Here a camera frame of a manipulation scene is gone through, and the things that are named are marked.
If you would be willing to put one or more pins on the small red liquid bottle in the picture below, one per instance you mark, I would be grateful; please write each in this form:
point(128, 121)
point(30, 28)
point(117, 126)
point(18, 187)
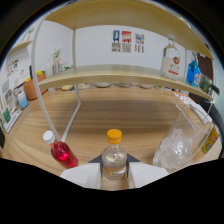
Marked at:
point(63, 155)

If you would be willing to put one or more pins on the clear bottle orange cap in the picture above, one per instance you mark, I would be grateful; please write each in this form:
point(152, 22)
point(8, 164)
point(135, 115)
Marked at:
point(114, 160)

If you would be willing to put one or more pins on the wooden wall shelf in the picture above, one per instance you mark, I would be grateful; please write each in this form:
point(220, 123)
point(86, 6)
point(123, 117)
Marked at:
point(20, 45)

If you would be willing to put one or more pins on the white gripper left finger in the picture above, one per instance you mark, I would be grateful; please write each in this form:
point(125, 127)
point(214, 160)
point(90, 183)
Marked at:
point(83, 175)

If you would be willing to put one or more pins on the red wall poster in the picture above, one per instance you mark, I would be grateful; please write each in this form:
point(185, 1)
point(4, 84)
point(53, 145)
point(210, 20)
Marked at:
point(126, 41)

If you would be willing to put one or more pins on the blue wall poster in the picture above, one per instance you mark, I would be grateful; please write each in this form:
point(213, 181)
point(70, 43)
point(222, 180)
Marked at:
point(116, 41)

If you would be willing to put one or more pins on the white and blue cup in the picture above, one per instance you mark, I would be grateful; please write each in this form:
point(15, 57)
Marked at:
point(23, 100)

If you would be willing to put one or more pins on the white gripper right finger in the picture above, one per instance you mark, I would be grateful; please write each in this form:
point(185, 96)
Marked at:
point(148, 173)

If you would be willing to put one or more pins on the orange storage basket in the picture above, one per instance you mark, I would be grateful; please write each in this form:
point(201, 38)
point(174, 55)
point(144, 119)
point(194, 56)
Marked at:
point(31, 89)

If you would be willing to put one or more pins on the multicoloured wall poster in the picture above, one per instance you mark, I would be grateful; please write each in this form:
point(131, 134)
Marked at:
point(139, 43)

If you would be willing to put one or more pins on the white tray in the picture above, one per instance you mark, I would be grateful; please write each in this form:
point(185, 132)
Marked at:
point(11, 120)

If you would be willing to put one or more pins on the two-tier wooden shelf rack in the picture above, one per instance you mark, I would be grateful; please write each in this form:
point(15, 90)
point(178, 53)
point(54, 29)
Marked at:
point(110, 76)

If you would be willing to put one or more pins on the clear bottle red label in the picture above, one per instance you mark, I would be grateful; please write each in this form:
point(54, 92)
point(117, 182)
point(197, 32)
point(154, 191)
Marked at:
point(170, 65)

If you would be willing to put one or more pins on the blue liquid bottle grey cap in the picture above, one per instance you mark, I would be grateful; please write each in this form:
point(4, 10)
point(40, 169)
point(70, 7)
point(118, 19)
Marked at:
point(193, 75)

